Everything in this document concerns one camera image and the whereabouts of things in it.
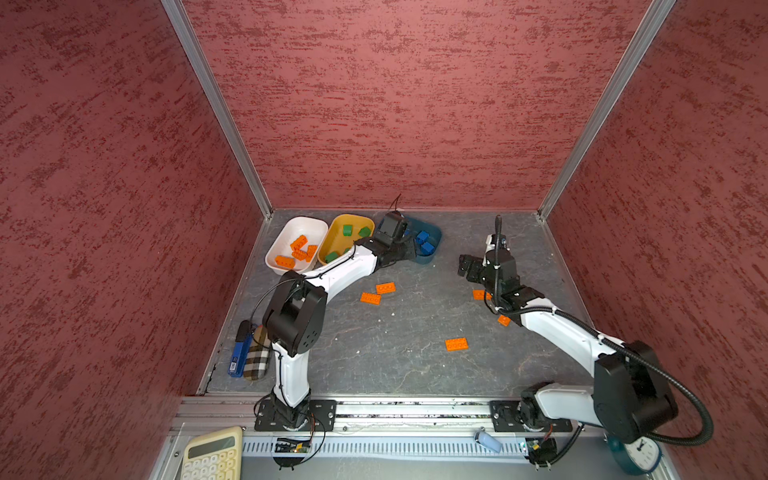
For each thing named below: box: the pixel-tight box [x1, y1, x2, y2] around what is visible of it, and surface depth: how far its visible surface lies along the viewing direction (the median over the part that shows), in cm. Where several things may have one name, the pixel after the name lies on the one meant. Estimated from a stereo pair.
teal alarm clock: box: [608, 435, 662, 475], surface depth 67 cm
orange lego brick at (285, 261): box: [275, 255, 295, 269], surface depth 105 cm
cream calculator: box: [181, 426, 243, 480], surface depth 68 cm
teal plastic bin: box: [405, 216, 443, 265], surface depth 111 cm
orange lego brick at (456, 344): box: [446, 338, 469, 352], surface depth 87 cm
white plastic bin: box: [265, 216, 328, 275], surface depth 109 cm
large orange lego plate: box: [360, 292, 382, 305], surface depth 97 cm
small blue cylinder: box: [474, 426, 502, 453], surface depth 70 cm
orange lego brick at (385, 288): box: [375, 282, 397, 295], surface depth 99 cm
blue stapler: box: [228, 320, 253, 378], surface depth 82 cm
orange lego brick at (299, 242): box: [290, 234, 308, 252], surface depth 110 cm
